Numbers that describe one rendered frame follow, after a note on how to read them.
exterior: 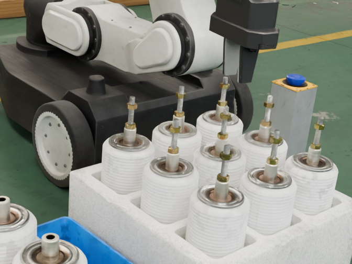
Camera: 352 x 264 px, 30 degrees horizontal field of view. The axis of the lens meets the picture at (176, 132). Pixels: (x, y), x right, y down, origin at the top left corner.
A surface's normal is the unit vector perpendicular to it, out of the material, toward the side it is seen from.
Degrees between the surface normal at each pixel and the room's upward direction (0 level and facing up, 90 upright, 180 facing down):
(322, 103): 0
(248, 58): 90
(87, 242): 88
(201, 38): 68
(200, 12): 50
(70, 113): 25
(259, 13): 90
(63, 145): 90
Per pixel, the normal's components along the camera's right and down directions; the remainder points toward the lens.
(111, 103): 0.54, -0.39
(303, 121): 0.66, 0.35
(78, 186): -0.75, 0.20
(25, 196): 0.09, -0.92
